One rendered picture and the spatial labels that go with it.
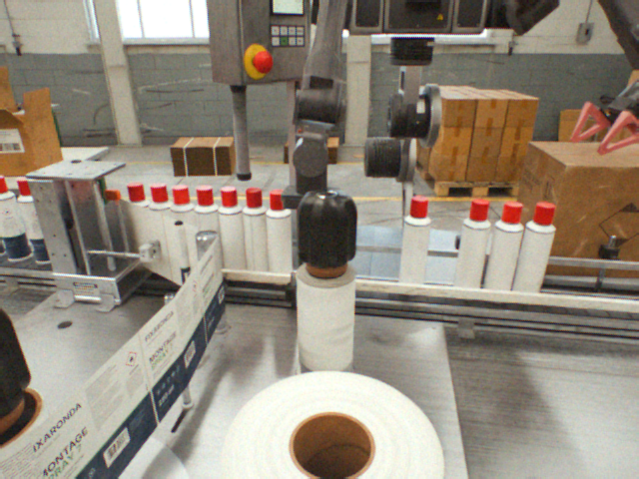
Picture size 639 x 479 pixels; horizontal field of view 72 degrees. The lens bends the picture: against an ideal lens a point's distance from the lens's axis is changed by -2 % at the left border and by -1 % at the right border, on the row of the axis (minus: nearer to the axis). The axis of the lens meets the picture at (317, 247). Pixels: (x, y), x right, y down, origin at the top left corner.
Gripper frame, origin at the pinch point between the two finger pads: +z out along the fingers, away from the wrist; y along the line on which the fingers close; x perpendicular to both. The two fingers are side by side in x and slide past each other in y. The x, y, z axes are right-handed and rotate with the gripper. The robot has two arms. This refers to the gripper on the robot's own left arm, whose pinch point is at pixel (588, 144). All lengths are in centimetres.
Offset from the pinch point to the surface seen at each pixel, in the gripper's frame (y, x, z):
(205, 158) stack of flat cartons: -382, -68, 190
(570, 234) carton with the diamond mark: -3.6, 16.5, 14.3
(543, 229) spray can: 13.3, -1.6, 17.7
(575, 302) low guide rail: 17.2, 12.9, 23.6
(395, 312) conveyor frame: 13, -10, 49
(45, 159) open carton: -123, -121, 145
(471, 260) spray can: 11.9, -6.0, 30.9
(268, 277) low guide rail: 7, -33, 61
